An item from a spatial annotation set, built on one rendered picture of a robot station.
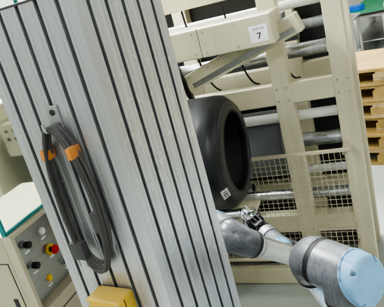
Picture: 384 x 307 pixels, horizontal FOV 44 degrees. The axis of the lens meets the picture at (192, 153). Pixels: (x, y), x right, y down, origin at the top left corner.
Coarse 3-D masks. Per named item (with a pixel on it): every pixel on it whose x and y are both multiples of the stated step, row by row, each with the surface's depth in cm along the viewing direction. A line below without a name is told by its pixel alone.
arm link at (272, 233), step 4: (272, 228) 191; (268, 232) 189; (272, 232) 189; (276, 232) 188; (268, 236) 188; (272, 236) 187; (276, 236) 186; (280, 236) 185; (284, 236) 187; (280, 240) 183; (284, 240) 183; (288, 240) 185; (292, 244) 187
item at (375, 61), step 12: (360, 60) 460; (372, 60) 448; (360, 72) 427; (372, 72) 459; (360, 84) 432; (372, 84) 425; (372, 96) 441; (372, 108) 435; (372, 120) 442; (372, 132) 447; (372, 144) 456
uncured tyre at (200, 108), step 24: (216, 96) 233; (192, 120) 221; (216, 120) 220; (240, 120) 250; (216, 144) 216; (240, 144) 265; (216, 168) 216; (240, 168) 264; (216, 192) 220; (240, 192) 235
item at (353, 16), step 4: (360, 12) 842; (352, 16) 789; (356, 16) 808; (352, 20) 791; (352, 24) 796; (352, 28) 799; (360, 28) 848; (360, 32) 850; (360, 36) 853; (360, 40) 856; (356, 44) 809; (356, 48) 809
